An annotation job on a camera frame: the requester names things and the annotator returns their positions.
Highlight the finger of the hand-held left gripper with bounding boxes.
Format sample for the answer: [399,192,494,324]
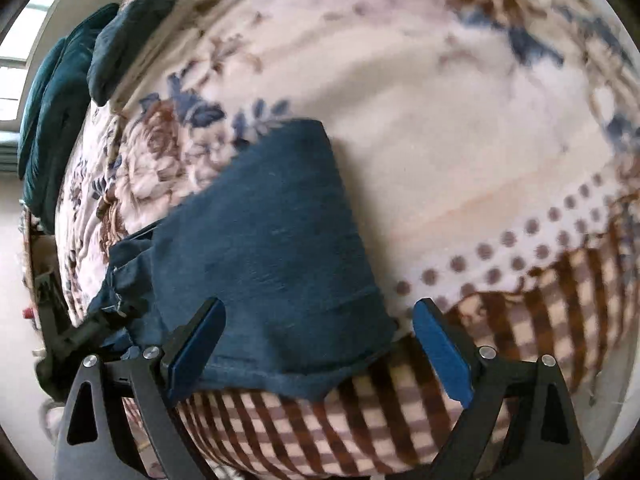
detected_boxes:
[75,305,138,348]

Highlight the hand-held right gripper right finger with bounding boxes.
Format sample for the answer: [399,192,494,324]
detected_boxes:
[413,297,586,480]

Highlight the window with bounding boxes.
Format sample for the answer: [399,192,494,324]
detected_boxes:
[0,0,83,122]

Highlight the floral fleece blanket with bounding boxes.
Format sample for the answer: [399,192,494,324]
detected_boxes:
[54,0,640,326]

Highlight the blue denim pants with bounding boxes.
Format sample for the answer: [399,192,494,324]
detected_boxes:
[89,119,399,404]

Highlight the brown checked bed sheet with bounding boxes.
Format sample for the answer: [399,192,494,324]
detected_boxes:
[122,237,633,480]

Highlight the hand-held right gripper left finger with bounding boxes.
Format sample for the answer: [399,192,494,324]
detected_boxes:
[52,297,227,480]

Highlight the teal velvet pillow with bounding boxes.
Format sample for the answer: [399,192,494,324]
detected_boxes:
[16,36,68,181]
[86,0,202,107]
[24,2,121,233]

